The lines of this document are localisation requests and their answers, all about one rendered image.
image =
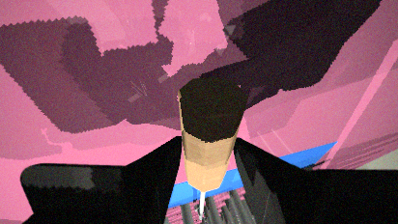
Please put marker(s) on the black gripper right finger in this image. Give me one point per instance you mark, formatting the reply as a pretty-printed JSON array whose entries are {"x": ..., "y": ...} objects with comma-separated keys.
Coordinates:
[{"x": 281, "y": 193}]

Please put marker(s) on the blue flat strip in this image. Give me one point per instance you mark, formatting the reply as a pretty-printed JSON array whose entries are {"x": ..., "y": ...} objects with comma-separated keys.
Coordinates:
[{"x": 184, "y": 193}]

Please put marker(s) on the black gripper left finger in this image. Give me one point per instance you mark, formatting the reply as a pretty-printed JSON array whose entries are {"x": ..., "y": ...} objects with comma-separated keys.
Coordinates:
[{"x": 138, "y": 193}]

